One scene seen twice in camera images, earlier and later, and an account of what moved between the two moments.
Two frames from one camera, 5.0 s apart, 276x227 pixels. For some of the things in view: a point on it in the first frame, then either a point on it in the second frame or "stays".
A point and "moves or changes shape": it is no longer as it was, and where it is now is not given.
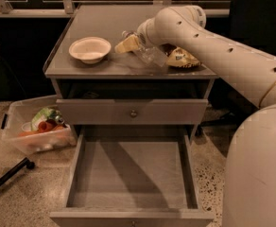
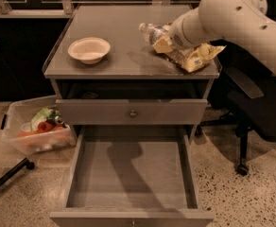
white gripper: [142, 32] -> [180, 36]
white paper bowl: [91, 49] stays
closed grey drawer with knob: [131, 111] stays
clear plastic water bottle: [149, 54] moves or changes shape
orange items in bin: [43, 127] stays
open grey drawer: [133, 176] stays
